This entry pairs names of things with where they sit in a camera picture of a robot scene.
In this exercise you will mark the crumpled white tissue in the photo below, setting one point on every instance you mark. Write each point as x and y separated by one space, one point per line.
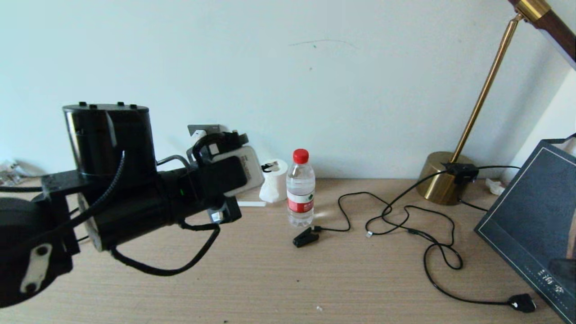
495 186

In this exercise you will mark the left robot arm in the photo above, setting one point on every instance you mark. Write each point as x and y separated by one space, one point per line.
108 144

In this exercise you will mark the water bottle with red cap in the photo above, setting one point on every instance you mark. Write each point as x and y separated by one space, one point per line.
300 189

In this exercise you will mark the white toilet paper roll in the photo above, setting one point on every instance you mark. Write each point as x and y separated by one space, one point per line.
276 189

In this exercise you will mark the brass desk lamp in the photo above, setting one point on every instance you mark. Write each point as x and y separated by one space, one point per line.
434 184

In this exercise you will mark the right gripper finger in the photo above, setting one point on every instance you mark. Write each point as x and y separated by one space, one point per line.
564 270

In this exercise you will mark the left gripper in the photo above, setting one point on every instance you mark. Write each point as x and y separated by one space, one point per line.
227 211

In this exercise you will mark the grey wall socket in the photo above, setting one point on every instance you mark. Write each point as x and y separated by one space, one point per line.
202 128

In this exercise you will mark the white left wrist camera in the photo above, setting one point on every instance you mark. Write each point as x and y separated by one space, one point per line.
245 171

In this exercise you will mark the black inline adapter box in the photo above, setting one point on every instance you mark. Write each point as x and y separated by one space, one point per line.
461 172

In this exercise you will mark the white router with antennas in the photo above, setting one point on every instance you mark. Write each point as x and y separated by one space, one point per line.
252 203

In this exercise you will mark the dark teal gift bag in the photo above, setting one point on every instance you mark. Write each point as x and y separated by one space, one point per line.
531 216

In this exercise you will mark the clear plastic object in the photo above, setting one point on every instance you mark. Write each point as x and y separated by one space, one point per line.
8 171

